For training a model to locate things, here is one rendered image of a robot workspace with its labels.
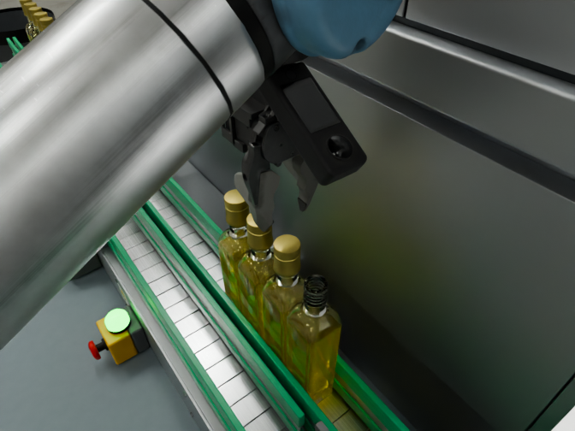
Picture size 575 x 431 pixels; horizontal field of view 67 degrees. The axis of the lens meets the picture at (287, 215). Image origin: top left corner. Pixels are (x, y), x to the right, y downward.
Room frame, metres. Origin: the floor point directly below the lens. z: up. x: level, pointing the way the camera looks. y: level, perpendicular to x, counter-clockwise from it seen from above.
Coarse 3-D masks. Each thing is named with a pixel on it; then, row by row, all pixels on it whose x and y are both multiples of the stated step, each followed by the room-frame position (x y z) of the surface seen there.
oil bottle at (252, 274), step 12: (240, 264) 0.42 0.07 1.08; (252, 264) 0.41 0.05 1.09; (264, 264) 0.41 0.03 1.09; (240, 276) 0.42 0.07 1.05; (252, 276) 0.40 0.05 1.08; (264, 276) 0.40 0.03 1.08; (240, 288) 0.42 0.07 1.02; (252, 288) 0.39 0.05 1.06; (252, 300) 0.40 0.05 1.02; (252, 312) 0.40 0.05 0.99; (252, 324) 0.40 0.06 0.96
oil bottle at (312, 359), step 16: (288, 320) 0.33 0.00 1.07; (304, 320) 0.32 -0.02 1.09; (320, 320) 0.32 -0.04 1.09; (336, 320) 0.32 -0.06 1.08; (288, 336) 0.33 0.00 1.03; (304, 336) 0.31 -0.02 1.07; (320, 336) 0.30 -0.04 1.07; (336, 336) 0.32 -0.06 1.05; (288, 352) 0.33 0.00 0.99; (304, 352) 0.30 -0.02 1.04; (320, 352) 0.30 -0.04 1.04; (336, 352) 0.32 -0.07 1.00; (288, 368) 0.33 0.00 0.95; (304, 368) 0.30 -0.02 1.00; (320, 368) 0.31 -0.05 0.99; (304, 384) 0.30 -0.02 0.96; (320, 384) 0.31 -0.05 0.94; (320, 400) 0.31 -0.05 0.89
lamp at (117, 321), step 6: (114, 312) 0.50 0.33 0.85; (120, 312) 0.50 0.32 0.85; (126, 312) 0.50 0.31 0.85; (108, 318) 0.49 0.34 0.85; (114, 318) 0.48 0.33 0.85; (120, 318) 0.49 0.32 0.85; (126, 318) 0.49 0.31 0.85; (108, 324) 0.48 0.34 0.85; (114, 324) 0.47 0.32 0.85; (120, 324) 0.48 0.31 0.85; (126, 324) 0.48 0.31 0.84; (108, 330) 0.47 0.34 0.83; (114, 330) 0.47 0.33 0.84; (120, 330) 0.47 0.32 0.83
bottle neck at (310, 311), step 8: (312, 280) 0.34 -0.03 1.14; (320, 280) 0.34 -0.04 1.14; (304, 288) 0.33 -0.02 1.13; (312, 288) 0.34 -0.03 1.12; (320, 288) 0.34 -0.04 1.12; (328, 288) 0.33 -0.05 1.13; (304, 296) 0.33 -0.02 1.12; (312, 296) 0.32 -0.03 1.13; (320, 296) 0.32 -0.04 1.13; (304, 304) 0.33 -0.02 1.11; (312, 304) 0.32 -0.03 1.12; (320, 304) 0.32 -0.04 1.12; (312, 312) 0.32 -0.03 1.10; (320, 312) 0.32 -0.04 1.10
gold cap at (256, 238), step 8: (248, 216) 0.43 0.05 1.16; (248, 224) 0.42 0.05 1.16; (248, 232) 0.42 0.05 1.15; (256, 232) 0.41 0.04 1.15; (264, 232) 0.41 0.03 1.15; (248, 240) 0.42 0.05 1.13; (256, 240) 0.41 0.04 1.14; (264, 240) 0.41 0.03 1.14; (272, 240) 0.42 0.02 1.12; (256, 248) 0.41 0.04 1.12; (264, 248) 0.41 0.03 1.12
